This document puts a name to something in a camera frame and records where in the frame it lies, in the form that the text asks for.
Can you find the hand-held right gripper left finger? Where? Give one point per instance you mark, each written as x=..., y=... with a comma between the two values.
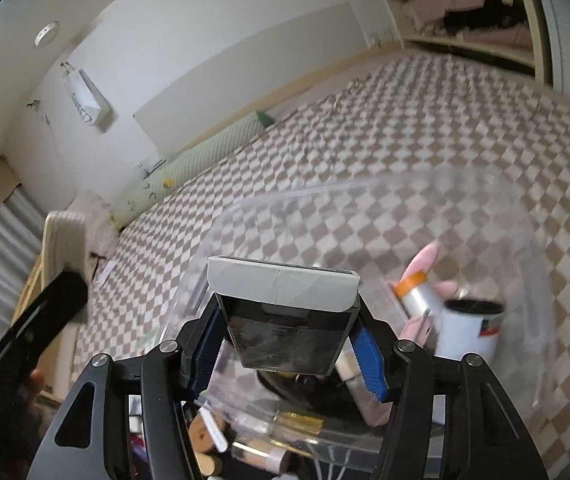
x=202, y=360

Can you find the white headboard panel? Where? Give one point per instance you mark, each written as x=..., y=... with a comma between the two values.
x=245, y=80

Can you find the clear film roll orange core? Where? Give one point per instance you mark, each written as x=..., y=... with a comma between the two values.
x=420, y=300

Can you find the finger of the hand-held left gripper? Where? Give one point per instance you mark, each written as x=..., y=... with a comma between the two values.
x=45, y=310

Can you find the clear plastic storage container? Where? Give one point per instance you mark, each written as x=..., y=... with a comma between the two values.
x=515, y=260

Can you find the white watch band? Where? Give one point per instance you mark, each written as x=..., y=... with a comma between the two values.
x=216, y=435

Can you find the checkered bedsheet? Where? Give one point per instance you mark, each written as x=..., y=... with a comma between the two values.
x=390, y=125

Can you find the green bolster pillow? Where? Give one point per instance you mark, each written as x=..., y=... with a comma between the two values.
x=190, y=170

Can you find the dark cloth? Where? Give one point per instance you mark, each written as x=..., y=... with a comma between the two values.
x=310, y=390

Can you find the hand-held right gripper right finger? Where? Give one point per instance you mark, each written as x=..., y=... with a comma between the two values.
x=370, y=365

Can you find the white fluffy pillow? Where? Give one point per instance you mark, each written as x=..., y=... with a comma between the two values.
x=97, y=220

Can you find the small white paper sheet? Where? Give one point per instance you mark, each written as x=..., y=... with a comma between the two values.
x=107, y=272

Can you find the wooden bedside shelf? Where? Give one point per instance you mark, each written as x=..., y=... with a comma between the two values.
x=65, y=245

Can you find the black clothes pile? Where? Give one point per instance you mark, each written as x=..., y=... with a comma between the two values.
x=480, y=15

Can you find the white paper bag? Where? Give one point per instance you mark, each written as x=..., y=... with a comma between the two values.
x=85, y=95

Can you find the wall socket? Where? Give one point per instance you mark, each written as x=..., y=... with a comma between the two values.
x=381, y=37
x=151, y=166

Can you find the rose gold tube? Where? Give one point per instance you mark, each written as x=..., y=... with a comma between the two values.
x=260, y=454

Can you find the round ceiling lamp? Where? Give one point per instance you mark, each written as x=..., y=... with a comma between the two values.
x=46, y=32

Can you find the pink plastic toy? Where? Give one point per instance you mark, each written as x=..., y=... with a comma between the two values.
x=427, y=259

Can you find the white cup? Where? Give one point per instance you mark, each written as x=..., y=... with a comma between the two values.
x=465, y=335

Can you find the clear box with white lid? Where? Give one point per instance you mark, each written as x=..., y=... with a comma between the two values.
x=285, y=310

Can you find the person's left hand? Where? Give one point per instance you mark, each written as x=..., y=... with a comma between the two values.
x=36, y=381

